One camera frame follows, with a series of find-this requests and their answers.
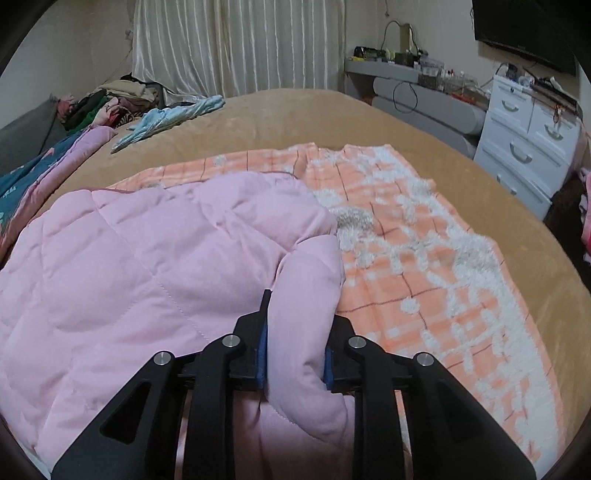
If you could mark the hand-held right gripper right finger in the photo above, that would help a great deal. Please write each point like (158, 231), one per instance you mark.
(328, 369)

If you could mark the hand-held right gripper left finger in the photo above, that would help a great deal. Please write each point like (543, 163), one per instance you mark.
(262, 357)

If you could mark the pink quilted jacket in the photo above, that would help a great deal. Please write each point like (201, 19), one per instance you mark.
(138, 277)

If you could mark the pile of clothes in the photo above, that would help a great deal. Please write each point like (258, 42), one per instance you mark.
(120, 92)

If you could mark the orange checked blanket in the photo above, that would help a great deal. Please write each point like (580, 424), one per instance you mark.
(415, 277)

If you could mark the tan bed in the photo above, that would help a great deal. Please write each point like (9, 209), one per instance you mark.
(300, 115)

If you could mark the light blue cloth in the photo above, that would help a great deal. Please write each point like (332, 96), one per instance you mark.
(157, 121)

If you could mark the cluttered grey side table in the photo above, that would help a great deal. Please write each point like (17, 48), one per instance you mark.
(429, 108)

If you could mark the teal floral quilt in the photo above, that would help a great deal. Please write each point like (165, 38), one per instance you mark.
(27, 175)

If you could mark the white drawer cabinet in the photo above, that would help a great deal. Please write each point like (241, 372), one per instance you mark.
(521, 138)

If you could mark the colourful pink cloth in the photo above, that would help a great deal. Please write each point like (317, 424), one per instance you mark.
(586, 207)

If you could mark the white pleated curtain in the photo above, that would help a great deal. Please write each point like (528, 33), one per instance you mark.
(231, 46)

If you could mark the pile of small clutter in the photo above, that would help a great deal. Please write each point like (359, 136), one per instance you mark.
(406, 57)

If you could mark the grey upholstered furniture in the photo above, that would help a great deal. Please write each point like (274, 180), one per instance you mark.
(27, 134)

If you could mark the black television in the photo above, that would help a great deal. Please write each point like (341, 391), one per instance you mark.
(517, 23)

